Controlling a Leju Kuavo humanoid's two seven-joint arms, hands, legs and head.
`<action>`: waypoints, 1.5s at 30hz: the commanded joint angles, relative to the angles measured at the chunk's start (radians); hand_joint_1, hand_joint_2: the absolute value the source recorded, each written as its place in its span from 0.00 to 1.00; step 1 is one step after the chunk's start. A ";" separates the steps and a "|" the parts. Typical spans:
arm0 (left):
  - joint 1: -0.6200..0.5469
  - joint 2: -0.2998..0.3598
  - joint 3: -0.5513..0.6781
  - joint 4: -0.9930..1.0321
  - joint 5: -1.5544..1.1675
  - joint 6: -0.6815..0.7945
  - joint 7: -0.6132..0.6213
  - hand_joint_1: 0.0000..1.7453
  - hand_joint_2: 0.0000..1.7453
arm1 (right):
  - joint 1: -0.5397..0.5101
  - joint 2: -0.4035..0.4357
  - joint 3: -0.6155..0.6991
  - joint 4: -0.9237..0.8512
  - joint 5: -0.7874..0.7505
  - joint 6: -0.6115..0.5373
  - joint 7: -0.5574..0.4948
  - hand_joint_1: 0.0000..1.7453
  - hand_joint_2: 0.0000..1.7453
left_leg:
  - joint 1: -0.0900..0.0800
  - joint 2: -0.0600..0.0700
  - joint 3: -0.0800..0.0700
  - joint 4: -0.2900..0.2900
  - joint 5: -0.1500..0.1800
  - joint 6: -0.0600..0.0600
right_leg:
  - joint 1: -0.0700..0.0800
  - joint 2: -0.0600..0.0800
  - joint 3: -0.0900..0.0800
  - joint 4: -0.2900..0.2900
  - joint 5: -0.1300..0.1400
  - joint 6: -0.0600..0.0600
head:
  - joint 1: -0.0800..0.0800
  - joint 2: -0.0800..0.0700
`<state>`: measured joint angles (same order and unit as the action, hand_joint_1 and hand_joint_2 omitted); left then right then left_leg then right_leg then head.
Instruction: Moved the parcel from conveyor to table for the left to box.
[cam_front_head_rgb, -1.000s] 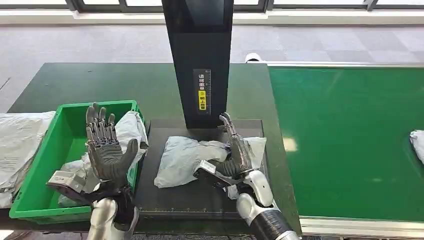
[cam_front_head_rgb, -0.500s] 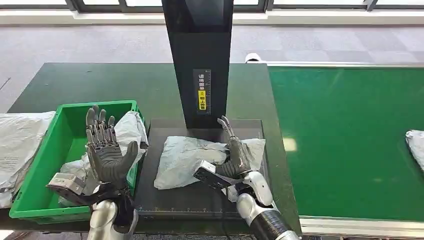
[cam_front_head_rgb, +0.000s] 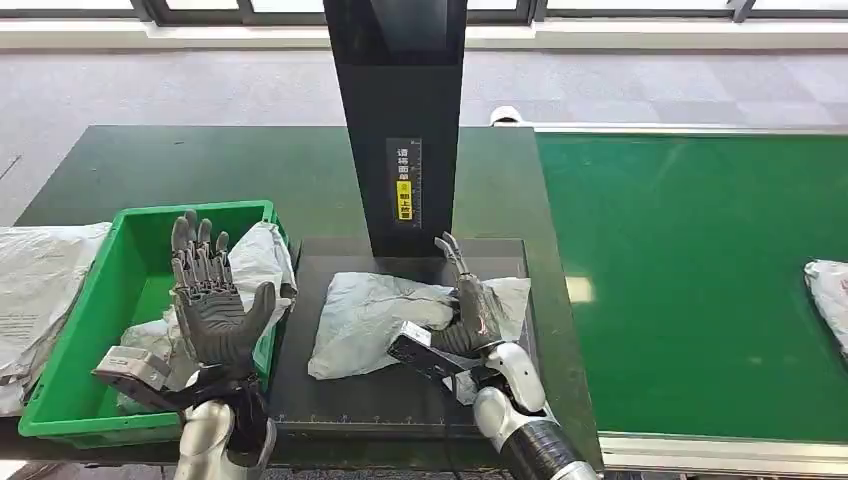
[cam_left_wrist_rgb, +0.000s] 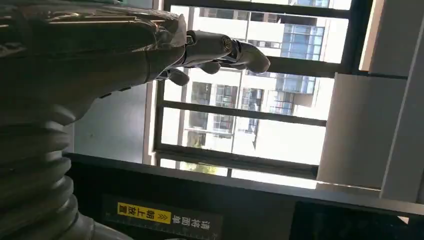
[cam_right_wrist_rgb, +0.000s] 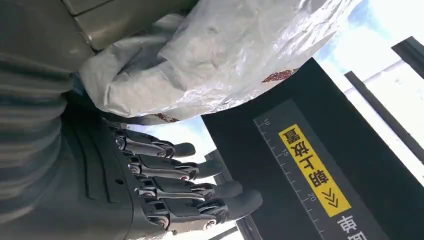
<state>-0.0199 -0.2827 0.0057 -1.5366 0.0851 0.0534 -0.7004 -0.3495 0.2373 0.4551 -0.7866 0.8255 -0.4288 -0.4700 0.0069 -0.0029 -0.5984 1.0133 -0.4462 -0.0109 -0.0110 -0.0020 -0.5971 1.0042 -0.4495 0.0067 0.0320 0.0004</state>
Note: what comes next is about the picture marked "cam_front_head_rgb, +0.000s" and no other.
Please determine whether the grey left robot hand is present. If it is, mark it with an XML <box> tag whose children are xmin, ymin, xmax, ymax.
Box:
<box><xmin>168</xmin><ymin>209</ymin><xmax>278</xmax><ymax>376</ymax></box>

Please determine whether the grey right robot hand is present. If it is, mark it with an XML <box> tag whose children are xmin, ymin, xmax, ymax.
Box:
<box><xmin>430</xmin><ymin>231</ymin><xmax>511</xmax><ymax>359</ymax></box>

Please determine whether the grey plastic parcel bag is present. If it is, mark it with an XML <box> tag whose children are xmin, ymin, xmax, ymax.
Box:
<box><xmin>0</xmin><ymin>222</ymin><xmax>113</xmax><ymax>417</ymax></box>
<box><xmin>803</xmin><ymin>259</ymin><xmax>848</xmax><ymax>359</ymax></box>
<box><xmin>117</xmin><ymin>221</ymin><xmax>298</xmax><ymax>415</ymax></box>
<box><xmin>307</xmin><ymin>271</ymin><xmax>533</xmax><ymax>382</ymax></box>

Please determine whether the black and yellow label sticker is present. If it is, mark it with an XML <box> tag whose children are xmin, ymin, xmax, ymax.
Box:
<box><xmin>386</xmin><ymin>137</ymin><xmax>424</xmax><ymax>230</ymax></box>

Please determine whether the green plastic crate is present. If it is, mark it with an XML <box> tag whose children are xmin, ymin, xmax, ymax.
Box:
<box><xmin>18</xmin><ymin>199</ymin><xmax>293</xmax><ymax>450</ymax></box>

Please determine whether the green conveyor belt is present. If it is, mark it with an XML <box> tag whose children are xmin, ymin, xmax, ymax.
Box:
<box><xmin>535</xmin><ymin>131</ymin><xmax>848</xmax><ymax>444</ymax></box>

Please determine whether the black scanner column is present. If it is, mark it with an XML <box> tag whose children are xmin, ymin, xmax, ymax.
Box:
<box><xmin>322</xmin><ymin>0</ymin><xmax>468</xmax><ymax>260</ymax></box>

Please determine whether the white window sill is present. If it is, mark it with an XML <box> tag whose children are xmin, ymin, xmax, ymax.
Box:
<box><xmin>0</xmin><ymin>19</ymin><xmax>848</xmax><ymax>54</ymax></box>

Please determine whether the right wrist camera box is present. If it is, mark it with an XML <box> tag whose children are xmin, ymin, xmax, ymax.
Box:
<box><xmin>387</xmin><ymin>321</ymin><xmax>478</xmax><ymax>405</ymax></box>

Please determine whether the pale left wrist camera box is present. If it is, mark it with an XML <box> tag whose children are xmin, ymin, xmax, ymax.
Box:
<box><xmin>92</xmin><ymin>345</ymin><xmax>172</xmax><ymax>392</ymax></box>

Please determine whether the black window frame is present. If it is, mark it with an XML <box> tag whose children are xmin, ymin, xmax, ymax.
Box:
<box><xmin>0</xmin><ymin>0</ymin><xmax>848</xmax><ymax>28</ymax></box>

